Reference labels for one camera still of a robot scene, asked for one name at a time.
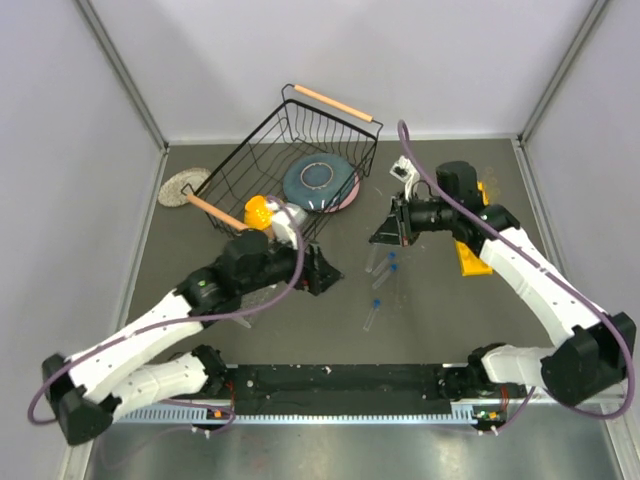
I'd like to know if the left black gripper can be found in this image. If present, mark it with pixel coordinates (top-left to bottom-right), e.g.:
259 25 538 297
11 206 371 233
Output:
239 228 343 295

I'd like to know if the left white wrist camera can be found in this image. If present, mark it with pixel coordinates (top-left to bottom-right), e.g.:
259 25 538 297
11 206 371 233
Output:
266 201 308 249

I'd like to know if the blue ceramic plate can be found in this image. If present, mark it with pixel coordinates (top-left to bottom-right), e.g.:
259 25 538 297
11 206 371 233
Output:
282 153 357 213

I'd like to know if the pink plate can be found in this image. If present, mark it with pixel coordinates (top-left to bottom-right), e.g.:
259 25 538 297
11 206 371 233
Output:
323 175 360 213

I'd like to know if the woven round coaster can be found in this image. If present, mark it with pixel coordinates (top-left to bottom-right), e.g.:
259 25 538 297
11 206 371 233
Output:
157 167 211 208

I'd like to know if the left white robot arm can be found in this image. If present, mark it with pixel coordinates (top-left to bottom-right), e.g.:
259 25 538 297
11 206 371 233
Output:
42 230 343 446

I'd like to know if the yellow and brown bowl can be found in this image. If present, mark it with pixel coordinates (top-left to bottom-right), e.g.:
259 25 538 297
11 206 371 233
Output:
244 195 274 231

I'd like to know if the yellow test tube rack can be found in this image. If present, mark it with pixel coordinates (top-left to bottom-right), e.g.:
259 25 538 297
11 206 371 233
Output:
453 179 495 278

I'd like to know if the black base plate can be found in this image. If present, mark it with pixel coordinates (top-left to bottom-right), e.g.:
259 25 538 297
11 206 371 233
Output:
169 362 526 416

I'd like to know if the black wire basket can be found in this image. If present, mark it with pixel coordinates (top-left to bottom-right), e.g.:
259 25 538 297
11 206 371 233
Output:
178 84 383 240

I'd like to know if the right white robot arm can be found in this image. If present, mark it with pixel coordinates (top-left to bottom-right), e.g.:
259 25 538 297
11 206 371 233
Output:
369 157 636 407

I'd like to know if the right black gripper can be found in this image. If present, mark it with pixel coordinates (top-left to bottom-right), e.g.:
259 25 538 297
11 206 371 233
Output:
369 190 456 248

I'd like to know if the blue capped tube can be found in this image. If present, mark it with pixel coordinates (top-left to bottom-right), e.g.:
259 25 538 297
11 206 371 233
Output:
363 299 381 332
372 252 396 276
372 264 398 290
365 244 379 273

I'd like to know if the clear acrylic tube rack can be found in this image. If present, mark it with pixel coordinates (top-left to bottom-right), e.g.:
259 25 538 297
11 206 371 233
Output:
233 286 276 329

